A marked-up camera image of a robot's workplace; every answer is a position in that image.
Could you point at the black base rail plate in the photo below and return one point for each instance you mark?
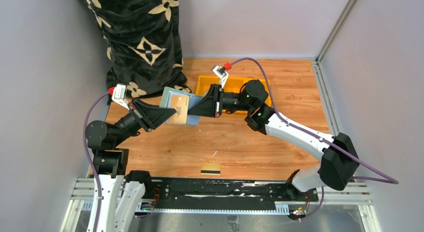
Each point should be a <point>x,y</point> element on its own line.
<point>222,195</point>

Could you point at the yellow bin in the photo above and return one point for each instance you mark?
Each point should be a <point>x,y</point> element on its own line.
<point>232,83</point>
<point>204,82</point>
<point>265,86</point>

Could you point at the middle yellow bin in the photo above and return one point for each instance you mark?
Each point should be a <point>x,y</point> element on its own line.
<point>232,83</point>

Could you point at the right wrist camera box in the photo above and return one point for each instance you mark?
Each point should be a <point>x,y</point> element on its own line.
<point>221,73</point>

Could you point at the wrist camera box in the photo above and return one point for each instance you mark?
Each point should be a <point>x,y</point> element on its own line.
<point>118,95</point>
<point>221,73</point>

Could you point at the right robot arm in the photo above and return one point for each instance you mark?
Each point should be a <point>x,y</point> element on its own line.
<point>336,154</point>

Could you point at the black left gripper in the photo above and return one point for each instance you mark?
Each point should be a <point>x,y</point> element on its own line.
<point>138,114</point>

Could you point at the black floral blanket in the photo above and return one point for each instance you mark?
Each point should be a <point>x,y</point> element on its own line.
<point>143,45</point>

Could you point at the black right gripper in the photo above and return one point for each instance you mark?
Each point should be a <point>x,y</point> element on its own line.
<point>216,100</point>

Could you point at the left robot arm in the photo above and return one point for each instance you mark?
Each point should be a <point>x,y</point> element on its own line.
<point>109,164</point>

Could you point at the green card holder wallet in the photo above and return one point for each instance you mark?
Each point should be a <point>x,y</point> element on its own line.
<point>194,99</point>

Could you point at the aluminium frame rail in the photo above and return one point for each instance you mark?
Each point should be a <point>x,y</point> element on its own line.
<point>355,195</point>

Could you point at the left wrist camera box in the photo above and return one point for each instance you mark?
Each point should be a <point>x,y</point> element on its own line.
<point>118,95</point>

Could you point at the tan card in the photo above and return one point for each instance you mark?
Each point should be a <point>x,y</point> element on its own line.
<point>180,104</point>
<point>210,168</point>

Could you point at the right yellow bin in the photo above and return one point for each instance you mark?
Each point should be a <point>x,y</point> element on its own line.
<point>265,86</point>

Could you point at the left yellow bin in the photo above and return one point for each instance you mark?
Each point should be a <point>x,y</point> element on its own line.
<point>204,82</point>

